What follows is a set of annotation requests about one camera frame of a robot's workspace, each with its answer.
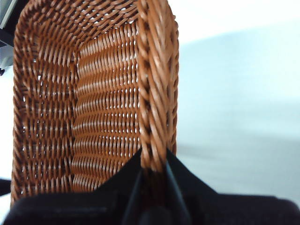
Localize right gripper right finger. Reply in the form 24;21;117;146
166;149;300;225

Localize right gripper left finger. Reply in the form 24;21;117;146
3;149;143;225

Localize brown wicker basket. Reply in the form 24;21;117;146
10;0;180;209

